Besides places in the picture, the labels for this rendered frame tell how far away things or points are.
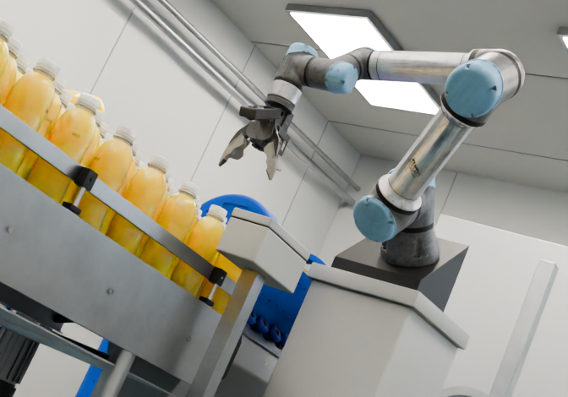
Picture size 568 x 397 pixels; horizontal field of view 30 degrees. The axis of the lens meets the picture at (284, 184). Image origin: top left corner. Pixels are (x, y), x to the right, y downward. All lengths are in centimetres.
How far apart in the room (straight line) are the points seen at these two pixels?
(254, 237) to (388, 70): 61
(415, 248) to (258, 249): 62
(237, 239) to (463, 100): 57
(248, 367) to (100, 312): 73
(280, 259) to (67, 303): 52
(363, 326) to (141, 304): 66
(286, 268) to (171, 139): 512
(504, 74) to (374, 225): 48
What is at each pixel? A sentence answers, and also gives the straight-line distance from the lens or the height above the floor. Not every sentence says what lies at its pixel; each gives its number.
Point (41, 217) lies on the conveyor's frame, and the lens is 183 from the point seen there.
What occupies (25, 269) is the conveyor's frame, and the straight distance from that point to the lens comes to 183.
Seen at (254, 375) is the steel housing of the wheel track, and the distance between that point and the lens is 269.
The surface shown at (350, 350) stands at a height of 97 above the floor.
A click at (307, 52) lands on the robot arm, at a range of 257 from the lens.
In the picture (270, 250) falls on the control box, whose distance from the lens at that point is 220.
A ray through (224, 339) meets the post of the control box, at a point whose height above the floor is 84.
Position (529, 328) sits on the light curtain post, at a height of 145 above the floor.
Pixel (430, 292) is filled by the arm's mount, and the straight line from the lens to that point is 267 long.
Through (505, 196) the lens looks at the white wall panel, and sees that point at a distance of 838.
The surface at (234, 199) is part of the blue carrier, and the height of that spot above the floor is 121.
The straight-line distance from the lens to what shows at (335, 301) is 261.
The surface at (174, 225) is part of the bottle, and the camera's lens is 217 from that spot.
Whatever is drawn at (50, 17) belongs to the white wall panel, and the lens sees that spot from 656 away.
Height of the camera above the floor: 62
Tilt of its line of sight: 15 degrees up
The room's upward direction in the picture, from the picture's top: 24 degrees clockwise
